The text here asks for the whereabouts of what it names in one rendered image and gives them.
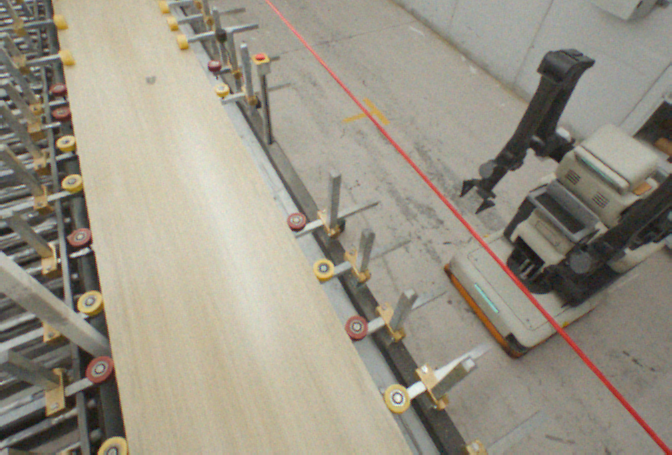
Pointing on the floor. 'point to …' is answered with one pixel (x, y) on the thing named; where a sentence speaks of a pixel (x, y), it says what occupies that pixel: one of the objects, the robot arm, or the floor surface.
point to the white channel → (50, 308)
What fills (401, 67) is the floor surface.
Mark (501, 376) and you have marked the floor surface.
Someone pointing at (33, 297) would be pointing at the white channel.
